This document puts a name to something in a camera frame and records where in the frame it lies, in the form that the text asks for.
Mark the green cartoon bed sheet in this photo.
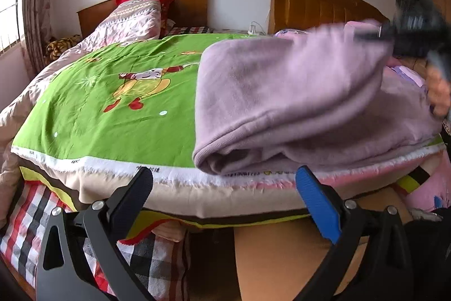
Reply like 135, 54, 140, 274
10, 33, 445, 189

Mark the lilac purple blanket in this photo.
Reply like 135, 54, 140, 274
193, 21, 445, 177

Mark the brown curtain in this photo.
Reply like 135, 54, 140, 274
21, 0, 56, 76

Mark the plain wooden headboard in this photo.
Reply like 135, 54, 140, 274
77, 0, 209, 38

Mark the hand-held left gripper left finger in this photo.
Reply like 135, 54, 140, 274
35, 166, 154, 301

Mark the purple pillow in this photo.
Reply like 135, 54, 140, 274
387, 64, 429, 87

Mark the person's leg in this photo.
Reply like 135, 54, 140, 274
233, 186, 417, 301

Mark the barred window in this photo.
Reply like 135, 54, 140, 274
0, 0, 27, 54

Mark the nightstand with patterned cover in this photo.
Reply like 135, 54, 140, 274
211, 28, 273, 38

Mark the pink white patterned quilt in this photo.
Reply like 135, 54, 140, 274
0, 0, 163, 221

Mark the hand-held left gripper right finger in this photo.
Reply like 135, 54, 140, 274
295, 165, 415, 301

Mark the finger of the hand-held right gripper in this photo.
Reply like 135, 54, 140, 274
353, 23, 392, 42

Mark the person's right hand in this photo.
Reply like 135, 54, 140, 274
425, 66, 451, 119

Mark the ribbed wooden headboard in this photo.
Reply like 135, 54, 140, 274
268, 0, 390, 36

